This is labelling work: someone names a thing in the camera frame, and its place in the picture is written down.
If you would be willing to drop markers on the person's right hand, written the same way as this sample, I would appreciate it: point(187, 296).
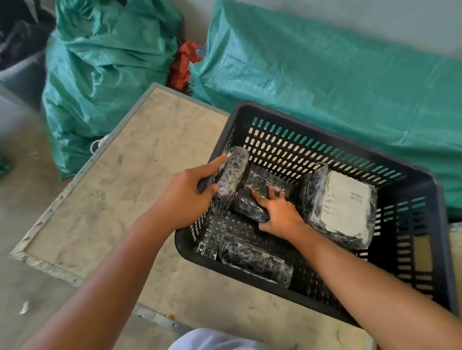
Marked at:
point(282, 218)

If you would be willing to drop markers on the person's left hand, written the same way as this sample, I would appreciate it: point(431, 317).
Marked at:
point(178, 201)

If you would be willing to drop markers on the person's right fingers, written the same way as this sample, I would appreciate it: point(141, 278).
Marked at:
point(272, 195)

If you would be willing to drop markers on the person's left thumb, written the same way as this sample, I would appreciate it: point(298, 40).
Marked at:
point(209, 190)

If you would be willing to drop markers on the black plastic-wrapped roll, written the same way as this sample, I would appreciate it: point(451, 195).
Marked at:
point(248, 210)
point(255, 259)
point(232, 176)
point(262, 178)

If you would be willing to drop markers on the person's right forearm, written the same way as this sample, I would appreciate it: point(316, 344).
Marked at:
point(379, 300)

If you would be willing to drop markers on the person's left forearm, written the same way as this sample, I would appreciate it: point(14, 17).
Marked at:
point(86, 302)

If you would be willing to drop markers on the wrapped bundle with white label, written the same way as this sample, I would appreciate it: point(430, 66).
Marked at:
point(346, 208)

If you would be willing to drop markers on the red cloth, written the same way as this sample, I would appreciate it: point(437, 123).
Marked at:
point(182, 66)

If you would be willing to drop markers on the long green woven sack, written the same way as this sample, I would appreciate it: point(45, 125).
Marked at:
point(346, 87)

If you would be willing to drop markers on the black plastic crate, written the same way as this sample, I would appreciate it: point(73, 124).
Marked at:
point(407, 248)

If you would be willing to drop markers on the stuffed green woven sack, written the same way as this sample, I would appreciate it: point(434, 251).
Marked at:
point(103, 71)

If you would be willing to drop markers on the white scrap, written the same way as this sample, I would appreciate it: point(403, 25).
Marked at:
point(24, 308)

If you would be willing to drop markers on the grey plastic bin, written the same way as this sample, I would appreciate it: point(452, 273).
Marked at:
point(8, 50)

